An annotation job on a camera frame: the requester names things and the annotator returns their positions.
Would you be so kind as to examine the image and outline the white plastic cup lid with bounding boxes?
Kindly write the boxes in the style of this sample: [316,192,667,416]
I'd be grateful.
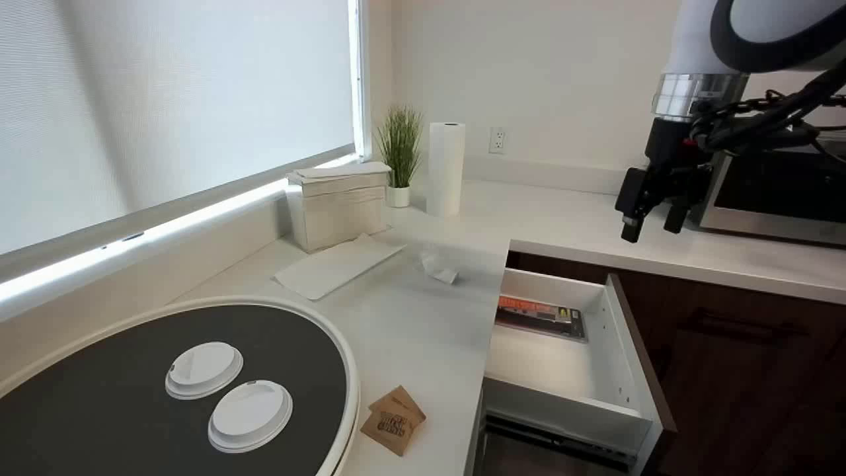
[161,339,247,404]
[207,379,296,457]

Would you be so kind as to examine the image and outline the orange black box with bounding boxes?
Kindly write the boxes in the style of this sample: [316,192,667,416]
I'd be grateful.
[496,291,588,340]

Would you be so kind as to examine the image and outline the dark cabinet handle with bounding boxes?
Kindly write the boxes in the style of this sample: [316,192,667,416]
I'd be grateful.
[678,307,810,347]

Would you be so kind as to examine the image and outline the white napkin box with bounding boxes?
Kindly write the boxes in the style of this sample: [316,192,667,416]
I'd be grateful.
[284,158,394,257]

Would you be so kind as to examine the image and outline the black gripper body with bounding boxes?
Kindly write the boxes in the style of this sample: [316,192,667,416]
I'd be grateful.
[644,113,720,192]

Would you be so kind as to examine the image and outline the round black tray white rim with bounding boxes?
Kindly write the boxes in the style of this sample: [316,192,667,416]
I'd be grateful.
[0,294,362,476]

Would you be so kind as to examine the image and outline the open white wood-front drawer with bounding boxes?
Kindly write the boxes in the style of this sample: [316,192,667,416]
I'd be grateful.
[480,265,681,467]

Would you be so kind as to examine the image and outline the black cable bundle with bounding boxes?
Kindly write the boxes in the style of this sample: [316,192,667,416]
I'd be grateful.
[695,57,846,166]

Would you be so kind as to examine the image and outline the white window blind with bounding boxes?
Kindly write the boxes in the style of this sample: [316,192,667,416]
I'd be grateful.
[0,0,361,258]

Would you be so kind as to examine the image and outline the small green potted plant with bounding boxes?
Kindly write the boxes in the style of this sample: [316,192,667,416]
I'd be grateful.
[377,105,424,212]

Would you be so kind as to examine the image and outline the brown paper packet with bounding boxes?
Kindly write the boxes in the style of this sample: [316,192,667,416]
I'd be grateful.
[361,404,418,457]
[369,383,429,436]

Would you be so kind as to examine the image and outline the white paper towel roll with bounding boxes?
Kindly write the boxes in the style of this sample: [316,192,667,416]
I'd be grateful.
[424,118,469,219]

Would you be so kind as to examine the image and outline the white wall outlet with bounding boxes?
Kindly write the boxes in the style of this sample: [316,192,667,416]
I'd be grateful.
[486,123,510,158]

